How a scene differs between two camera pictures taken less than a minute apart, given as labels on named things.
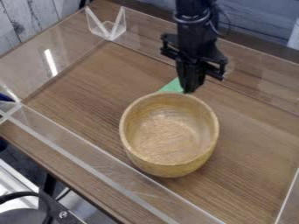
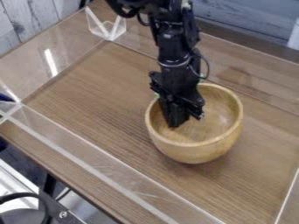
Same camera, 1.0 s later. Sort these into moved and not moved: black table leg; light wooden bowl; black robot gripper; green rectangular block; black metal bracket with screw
Moved: black robot gripper; light wooden bowl; green rectangular block
Not moved: black metal bracket with screw; black table leg
